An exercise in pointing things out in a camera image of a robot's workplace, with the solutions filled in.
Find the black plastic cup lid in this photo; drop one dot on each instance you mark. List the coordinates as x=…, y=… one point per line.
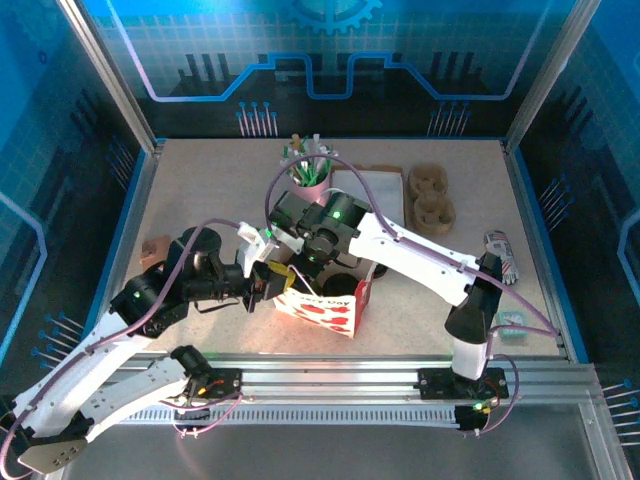
x=340, y=286

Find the red white paper gift bag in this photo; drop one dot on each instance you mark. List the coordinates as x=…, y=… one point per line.
x=325, y=315

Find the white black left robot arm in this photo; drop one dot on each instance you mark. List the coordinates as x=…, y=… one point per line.
x=75, y=370

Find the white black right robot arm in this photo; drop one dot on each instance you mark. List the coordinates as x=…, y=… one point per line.
x=415, y=255

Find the green wrapped straw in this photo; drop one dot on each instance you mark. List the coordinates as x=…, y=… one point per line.
x=327, y=152
x=295, y=172

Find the small brown pastry box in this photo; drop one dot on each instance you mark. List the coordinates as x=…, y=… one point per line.
x=152, y=250

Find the white wrapped straw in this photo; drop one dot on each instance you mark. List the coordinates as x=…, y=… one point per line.
x=316, y=145

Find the wooden stir stick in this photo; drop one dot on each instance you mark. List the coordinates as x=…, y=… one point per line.
x=296, y=141

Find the aluminium front beam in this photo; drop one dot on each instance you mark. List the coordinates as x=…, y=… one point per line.
x=330, y=372

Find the brown pulp cup carrier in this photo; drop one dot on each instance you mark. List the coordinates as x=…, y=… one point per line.
x=432, y=212

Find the flag print wrapped packet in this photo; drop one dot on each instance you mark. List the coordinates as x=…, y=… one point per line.
x=497, y=240

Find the small teal packet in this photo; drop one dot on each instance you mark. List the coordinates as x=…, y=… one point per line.
x=512, y=320

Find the black controller box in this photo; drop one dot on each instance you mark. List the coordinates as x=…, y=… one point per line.
x=470, y=417

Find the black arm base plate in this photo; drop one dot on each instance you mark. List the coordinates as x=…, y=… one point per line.
x=227, y=375
x=432, y=382

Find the aluminium side rail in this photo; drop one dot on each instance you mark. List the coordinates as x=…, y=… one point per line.
x=144, y=200
x=522, y=200

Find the aluminium frame post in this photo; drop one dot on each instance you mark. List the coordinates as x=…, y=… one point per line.
x=111, y=75
x=547, y=75

